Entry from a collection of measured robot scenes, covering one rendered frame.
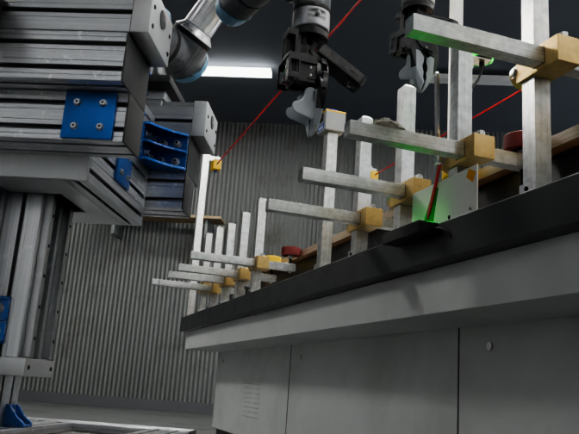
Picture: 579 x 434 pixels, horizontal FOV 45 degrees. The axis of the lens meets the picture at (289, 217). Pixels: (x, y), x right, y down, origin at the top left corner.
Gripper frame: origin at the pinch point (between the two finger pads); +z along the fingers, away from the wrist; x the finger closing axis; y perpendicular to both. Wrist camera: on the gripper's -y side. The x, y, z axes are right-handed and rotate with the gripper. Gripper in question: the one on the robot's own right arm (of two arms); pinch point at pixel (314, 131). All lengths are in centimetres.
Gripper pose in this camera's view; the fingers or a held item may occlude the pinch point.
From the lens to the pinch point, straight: 137.1
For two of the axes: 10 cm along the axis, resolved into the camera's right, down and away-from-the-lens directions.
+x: 3.3, -2.0, -9.2
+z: -0.7, 9.7, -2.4
